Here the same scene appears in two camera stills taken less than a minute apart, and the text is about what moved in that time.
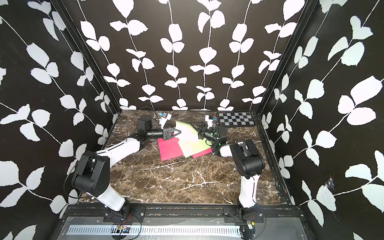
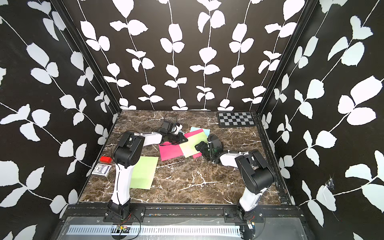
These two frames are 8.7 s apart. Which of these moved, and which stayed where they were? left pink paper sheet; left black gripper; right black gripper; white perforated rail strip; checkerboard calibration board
Moved: left black gripper; right black gripper
Stayed: white perforated rail strip; checkerboard calibration board; left pink paper sheet
